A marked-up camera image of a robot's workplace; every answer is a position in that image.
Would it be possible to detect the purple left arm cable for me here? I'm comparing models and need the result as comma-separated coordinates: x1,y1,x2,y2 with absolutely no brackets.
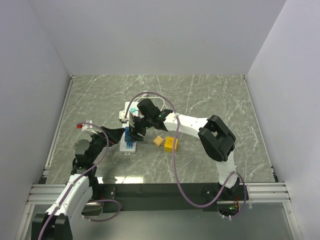
37,124,122,240

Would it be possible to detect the small orange plug adapter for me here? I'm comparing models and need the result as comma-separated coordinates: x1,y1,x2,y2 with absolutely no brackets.
152,136,164,147

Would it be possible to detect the aluminium frame rail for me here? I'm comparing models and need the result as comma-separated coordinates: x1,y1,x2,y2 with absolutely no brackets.
14,74,75,240

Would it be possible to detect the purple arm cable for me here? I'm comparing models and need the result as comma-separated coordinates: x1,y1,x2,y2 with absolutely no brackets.
37,124,122,240
124,92,248,222

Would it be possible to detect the white power strip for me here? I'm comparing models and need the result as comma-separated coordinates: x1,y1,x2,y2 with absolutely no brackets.
119,101,139,155

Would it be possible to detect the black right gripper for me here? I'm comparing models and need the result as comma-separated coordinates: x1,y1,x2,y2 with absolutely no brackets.
128,115,153,142

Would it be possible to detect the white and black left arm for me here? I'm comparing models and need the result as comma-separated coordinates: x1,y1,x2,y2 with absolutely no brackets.
31,122,125,240

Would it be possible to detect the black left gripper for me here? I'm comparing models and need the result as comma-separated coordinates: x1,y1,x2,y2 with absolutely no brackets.
88,125,125,163

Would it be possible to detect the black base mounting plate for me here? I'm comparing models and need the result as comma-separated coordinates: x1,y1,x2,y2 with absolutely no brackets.
79,182,248,217

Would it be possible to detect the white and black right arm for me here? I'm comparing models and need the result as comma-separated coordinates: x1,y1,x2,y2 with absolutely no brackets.
122,98,240,200

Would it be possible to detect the white power strip cable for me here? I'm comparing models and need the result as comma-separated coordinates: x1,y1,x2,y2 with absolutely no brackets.
134,90,167,111

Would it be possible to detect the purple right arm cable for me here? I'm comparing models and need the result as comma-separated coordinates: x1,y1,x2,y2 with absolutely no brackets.
124,92,248,222

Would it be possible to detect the yellow cube socket adapter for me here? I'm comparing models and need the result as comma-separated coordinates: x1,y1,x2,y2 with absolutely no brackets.
164,136,178,153

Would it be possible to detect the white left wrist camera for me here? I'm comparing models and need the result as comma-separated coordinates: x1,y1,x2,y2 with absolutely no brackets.
76,123,98,135

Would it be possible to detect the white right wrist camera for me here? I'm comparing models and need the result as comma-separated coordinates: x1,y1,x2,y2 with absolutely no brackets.
118,110,132,124

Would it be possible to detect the blue cube socket adapter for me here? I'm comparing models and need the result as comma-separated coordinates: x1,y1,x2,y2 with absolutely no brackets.
124,126,137,143

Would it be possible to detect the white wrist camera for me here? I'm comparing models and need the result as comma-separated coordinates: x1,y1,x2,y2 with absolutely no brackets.
76,123,98,135
118,110,132,124

